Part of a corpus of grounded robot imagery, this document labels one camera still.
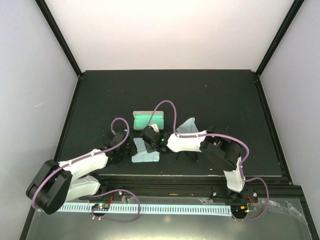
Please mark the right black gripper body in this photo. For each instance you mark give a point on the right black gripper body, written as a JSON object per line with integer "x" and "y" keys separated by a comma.
{"x": 150, "y": 148}

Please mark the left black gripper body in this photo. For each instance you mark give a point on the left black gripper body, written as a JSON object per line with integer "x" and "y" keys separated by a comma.
{"x": 125, "y": 153}

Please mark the light blue cleaning cloth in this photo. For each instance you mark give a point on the light blue cleaning cloth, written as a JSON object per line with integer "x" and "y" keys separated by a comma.
{"x": 142, "y": 155}

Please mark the grey glasses case green lining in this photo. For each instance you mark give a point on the grey glasses case green lining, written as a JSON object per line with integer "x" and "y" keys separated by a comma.
{"x": 145, "y": 118}

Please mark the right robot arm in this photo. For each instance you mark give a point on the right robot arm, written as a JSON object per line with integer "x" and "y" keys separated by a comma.
{"x": 223, "y": 151}

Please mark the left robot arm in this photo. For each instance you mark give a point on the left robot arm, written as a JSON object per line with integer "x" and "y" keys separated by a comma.
{"x": 58, "y": 182}

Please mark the black sunglasses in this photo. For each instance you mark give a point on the black sunglasses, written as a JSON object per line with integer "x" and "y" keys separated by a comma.
{"x": 192, "y": 155}

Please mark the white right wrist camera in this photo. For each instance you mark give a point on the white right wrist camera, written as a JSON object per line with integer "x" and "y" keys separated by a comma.
{"x": 155, "y": 128}

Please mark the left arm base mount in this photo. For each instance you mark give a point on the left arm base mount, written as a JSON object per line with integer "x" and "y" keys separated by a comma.
{"x": 105, "y": 200}

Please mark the white slotted cable duct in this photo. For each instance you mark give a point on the white slotted cable duct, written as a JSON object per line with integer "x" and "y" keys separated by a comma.
{"x": 150, "y": 209}

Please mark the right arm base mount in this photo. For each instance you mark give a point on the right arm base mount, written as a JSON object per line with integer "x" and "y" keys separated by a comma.
{"x": 241, "y": 203}

